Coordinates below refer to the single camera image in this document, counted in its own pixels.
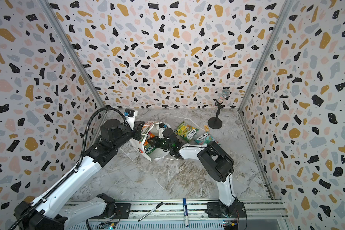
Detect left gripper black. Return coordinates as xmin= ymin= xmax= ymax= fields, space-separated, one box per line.
xmin=113 ymin=119 xmax=144 ymax=150

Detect yellow green snack packet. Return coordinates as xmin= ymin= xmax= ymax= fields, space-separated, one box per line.
xmin=176 ymin=121 xmax=199 ymax=142

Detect white paper bag red flowers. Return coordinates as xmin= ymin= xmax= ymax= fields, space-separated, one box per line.
xmin=129 ymin=121 xmax=171 ymax=161

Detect teal pink snack packet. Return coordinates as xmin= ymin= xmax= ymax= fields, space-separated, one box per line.
xmin=195 ymin=132 xmax=218 ymax=145

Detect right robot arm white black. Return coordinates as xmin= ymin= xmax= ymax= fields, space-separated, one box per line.
xmin=148 ymin=128 xmax=238 ymax=217

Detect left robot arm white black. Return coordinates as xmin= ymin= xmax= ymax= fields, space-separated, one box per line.
xmin=10 ymin=117 xmax=145 ymax=230

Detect microphone on black stand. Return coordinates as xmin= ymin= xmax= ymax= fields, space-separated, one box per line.
xmin=208 ymin=89 xmax=230 ymax=129

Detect blue white marker pen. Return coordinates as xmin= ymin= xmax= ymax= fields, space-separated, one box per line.
xmin=183 ymin=198 xmax=189 ymax=228

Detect left circuit board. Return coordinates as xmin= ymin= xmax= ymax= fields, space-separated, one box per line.
xmin=96 ymin=221 xmax=118 ymax=230

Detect circuit board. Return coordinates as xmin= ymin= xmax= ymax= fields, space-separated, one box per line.
xmin=96 ymin=221 xmax=118 ymax=230
xmin=223 ymin=220 xmax=239 ymax=230

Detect right circuit board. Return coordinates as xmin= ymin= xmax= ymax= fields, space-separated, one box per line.
xmin=223 ymin=220 xmax=239 ymax=230

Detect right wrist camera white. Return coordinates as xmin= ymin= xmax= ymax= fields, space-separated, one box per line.
xmin=158 ymin=123 xmax=169 ymax=139

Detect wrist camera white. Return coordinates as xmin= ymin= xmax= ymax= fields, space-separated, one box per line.
xmin=124 ymin=108 xmax=138 ymax=130
xmin=158 ymin=123 xmax=169 ymax=139

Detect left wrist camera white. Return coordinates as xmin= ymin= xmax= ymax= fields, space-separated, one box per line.
xmin=124 ymin=108 xmax=138 ymax=130

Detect black corrugated cable conduit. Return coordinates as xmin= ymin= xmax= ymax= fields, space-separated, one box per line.
xmin=7 ymin=106 xmax=128 ymax=230

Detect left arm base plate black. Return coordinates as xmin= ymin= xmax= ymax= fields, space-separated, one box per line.
xmin=91 ymin=203 xmax=131 ymax=220

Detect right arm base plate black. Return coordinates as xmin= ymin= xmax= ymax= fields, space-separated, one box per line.
xmin=206 ymin=202 xmax=246 ymax=218

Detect aluminium mounting rail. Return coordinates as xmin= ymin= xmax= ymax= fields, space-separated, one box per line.
xmin=65 ymin=198 xmax=292 ymax=230

